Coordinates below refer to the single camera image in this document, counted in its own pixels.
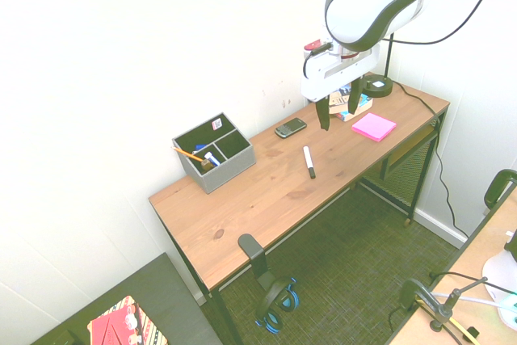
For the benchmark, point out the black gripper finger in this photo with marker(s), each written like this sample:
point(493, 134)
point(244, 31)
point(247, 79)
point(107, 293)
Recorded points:
point(355, 96)
point(323, 115)

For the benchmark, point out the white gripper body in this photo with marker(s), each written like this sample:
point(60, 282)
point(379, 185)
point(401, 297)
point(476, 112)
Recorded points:
point(323, 74)

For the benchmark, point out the white marker with black cap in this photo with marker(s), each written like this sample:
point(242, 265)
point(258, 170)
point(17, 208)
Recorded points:
point(308, 161)

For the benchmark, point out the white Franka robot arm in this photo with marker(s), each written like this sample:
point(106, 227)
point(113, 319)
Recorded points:
point(363, 5)

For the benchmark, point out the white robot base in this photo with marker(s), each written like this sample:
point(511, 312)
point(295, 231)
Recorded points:
point(498, 276)

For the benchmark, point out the gray fabric desk organizer holder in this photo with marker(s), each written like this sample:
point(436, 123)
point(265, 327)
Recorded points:
point(226, 169)

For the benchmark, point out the black desk lamp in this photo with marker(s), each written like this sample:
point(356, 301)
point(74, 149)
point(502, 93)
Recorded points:
point(377, 87)

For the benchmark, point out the black mobile phone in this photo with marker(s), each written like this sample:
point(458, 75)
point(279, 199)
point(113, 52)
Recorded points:
point(291, 127)

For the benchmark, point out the pink sticky note pad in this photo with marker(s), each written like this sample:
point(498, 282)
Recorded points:
point(373, 127)

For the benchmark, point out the white and blue glue stick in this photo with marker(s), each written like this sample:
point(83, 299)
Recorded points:
point(212, 159)

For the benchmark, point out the orange pencil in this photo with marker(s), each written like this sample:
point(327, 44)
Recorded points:
point(186, 153)

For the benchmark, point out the black headphone hook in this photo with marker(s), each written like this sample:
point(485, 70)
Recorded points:
point(254, 252)

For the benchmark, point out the black table clamp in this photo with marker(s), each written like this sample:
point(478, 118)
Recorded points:
point(498, 185)

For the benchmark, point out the black and blue headphones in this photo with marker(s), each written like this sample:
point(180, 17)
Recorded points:
point(274, 300)

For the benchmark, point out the light wooden table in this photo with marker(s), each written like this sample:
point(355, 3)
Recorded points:
point(476, 248)

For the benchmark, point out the black side table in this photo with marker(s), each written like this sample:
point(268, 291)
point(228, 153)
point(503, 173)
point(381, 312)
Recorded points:
point(169, 292)

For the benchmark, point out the red book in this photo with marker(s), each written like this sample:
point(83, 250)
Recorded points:
point(117, 326)

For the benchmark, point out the wooden desk with black frame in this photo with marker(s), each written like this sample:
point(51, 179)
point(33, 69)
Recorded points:
point(262, 207)

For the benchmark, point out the black clamp with camera stand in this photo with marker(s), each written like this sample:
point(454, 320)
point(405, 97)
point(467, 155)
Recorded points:
point(420, 292)

